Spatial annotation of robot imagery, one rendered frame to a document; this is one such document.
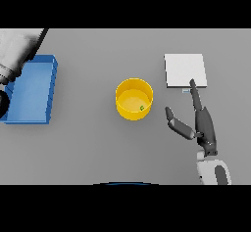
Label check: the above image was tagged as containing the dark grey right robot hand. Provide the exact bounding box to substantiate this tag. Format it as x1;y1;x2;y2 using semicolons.
164;78;219;158

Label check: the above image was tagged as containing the yellow round bowl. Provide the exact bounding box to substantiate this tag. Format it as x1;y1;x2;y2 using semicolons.
115;77;155;121

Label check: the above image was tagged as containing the blue rectangular tray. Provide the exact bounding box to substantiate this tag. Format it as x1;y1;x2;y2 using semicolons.
0;54;59;125

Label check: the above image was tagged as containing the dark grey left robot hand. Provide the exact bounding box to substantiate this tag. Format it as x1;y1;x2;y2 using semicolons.
0;89;12;119

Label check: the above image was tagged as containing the pale square measuring scale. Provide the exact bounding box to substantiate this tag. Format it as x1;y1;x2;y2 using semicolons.
164;53;209;94

